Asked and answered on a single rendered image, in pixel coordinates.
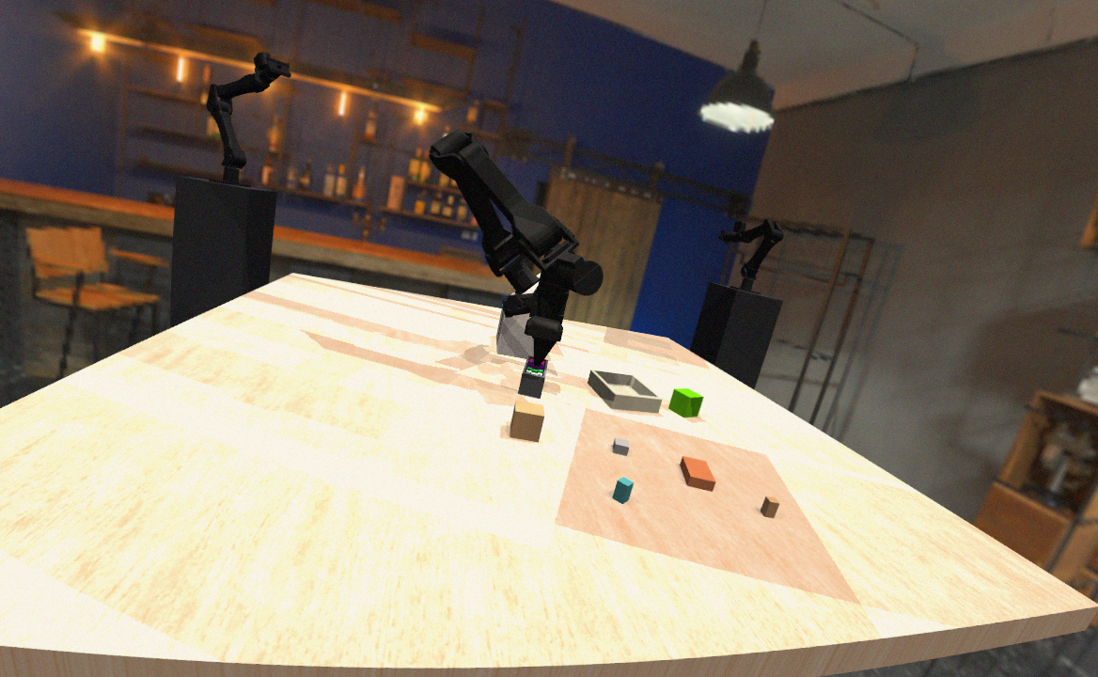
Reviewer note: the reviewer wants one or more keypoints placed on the orange rectangular block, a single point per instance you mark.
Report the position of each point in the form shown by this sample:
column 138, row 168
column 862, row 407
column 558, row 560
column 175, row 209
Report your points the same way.
column 697, row 474

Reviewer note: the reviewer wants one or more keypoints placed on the green cube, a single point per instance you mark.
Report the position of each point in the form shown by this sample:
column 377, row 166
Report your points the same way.
column 685, row 402

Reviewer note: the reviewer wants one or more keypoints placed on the teal rectangular block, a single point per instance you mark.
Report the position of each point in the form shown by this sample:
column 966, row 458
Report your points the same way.
column 623, row 490

